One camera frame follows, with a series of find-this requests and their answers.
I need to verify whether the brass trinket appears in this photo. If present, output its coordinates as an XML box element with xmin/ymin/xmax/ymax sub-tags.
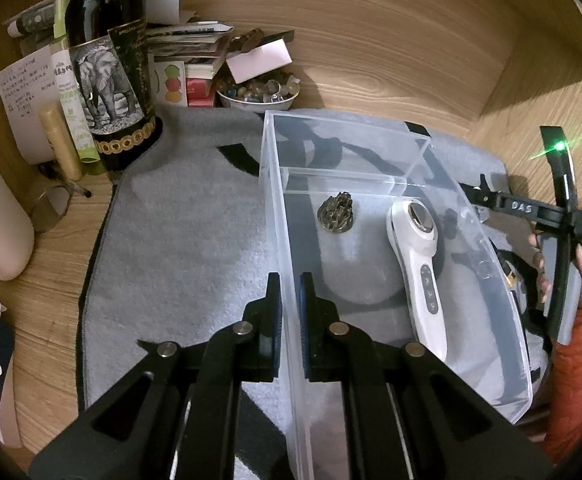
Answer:
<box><xmin>233</xmin><ymin>27</ymin><xmax>266</xmax><ymax>53</ymax></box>

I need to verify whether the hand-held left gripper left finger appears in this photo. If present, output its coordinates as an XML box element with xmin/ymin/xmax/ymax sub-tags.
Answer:
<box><xmin>30</xmin><ymin>272</ymin><xmax>284</xmax><ymax>480</ymax></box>

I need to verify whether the white handheld massager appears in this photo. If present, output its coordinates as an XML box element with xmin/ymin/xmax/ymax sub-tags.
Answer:
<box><xmin>386</xmin><ymin>199</ymin><xmax>449</xmax><ymax>363</ymax></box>

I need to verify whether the white bowl of beads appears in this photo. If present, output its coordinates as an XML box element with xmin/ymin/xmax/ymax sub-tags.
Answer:
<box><xmin>216</xmin><ymin>77</ymin><xmax>300</xmax><ymax>112</ymax></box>

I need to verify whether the person's right forearm orange sleeve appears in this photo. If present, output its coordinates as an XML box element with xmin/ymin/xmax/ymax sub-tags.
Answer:
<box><xmin>543</xmin><ymin>290</ymin><xmax>582</xmax><ymax>463</ymax></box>

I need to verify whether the stack of books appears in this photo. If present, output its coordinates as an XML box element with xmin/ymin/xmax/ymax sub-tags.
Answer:
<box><xmin>143</xmin><ymin>20</ymin><xmax>234</xmax><ymax>81</ymax></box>

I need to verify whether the clear plastic storage box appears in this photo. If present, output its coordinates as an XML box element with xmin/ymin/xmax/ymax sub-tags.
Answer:
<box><xmin>258</xmin><ymin>109</ymin><xmax>532</xmax><ymax>480</ymax></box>

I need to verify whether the white blank card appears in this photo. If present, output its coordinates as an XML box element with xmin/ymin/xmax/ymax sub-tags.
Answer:
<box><xmin>226</xmin><ymin>39</ymin><xmax>292</xmax><ymax>84</ymax></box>

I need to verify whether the wooden shelf panel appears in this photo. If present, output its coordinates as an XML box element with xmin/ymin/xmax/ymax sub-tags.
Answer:
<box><xmin>466</xmin><ymin>0</ymin><xmax>582</xmax><ymax>121</ymax></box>

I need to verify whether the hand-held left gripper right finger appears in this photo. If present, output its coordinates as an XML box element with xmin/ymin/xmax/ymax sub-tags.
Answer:
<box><xmin>298</xmin><ymin>271</ymin><xmax>554</xmax><ymax>480</ymax></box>

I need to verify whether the tall green white box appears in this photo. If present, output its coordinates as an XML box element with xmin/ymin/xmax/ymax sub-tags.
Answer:
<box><xmin>51</xmin><ymin>0</ymin><xmax>102</xmax><ymax>163</ymax></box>

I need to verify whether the grey felt mat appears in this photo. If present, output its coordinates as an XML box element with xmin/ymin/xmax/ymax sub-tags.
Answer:
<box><xmin>78</xmin><ymin>107</ymin><xmax>552</xmax><ymax>480</ymax></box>

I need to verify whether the small metal gear piece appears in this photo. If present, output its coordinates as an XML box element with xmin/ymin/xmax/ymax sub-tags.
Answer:
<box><xmin>317</xmin><ymin>192</ymin><xmax>356</xmax><ymax>235</ymax></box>

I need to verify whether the card with fruit stickers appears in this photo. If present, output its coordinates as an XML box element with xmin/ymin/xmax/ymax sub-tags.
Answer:
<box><xmin>151</xmin><ymin>60</ymin><xmax>188</xmax><ymax>107</ymax></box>

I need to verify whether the dark wine bottle elephant label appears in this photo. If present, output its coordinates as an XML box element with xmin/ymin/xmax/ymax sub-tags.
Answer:
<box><xmin>65</xmin><ymin>0</ymin><xmax>164</xmax><ymax>173</ymax></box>

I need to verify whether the small red white box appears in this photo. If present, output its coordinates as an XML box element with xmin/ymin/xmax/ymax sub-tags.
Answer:
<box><xmin>186</xmin><ymin>77</ymin><xmax>216</xmax><ymax>107</ymax></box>

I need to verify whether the white paper sheet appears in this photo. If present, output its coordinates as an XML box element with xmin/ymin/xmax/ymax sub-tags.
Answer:
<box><xmin>143</xmin><ymin>0</ymin><xmax>184</xmax><ymax>26</ymax></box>

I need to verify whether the small glass cup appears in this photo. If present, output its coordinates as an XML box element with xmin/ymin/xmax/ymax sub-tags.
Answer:
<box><xmin>31</xmin><ymin>185</ymin><xmax>74</xmax><ymax>233</ymax></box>

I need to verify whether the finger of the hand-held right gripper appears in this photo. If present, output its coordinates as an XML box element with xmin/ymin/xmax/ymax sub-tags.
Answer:
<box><xmin>458</xmin><ymin>174</ymin><xmax>502</xmax><ymax>212</ymax></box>

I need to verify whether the handwritten paper note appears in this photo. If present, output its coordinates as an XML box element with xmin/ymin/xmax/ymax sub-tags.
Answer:
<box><xmin>0</xmin><ymin>45</ymin><xmax>56</xmax><ymax>166</ymax></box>

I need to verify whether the beige cylinder roll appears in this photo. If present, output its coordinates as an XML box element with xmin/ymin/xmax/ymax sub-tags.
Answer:
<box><xmin>39</xmin><ymin>102</ymin><xmax>84</xmax><ymax>181</ymax></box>

